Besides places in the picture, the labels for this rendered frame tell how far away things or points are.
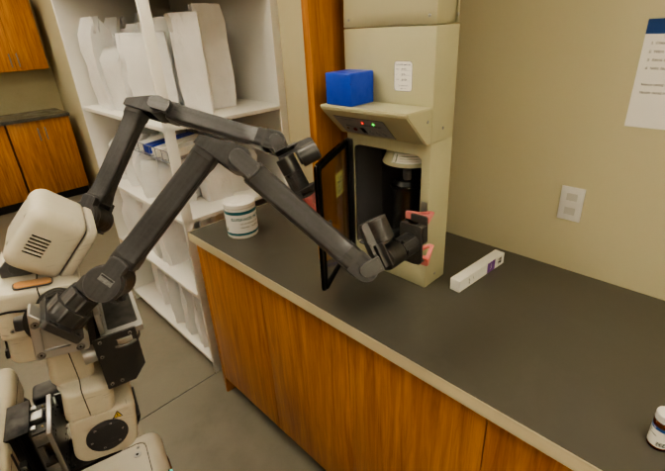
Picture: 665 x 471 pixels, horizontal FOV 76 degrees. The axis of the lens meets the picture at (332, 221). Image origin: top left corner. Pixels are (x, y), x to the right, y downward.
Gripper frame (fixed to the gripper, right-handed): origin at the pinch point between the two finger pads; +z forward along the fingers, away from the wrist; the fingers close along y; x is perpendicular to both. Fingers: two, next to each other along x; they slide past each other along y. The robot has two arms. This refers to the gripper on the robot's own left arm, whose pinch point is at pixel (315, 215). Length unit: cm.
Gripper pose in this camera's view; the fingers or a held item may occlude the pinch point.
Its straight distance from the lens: 130.6
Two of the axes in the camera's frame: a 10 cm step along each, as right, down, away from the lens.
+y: -8.3, 3.2, 4.5
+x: -3.1, 3.8, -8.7
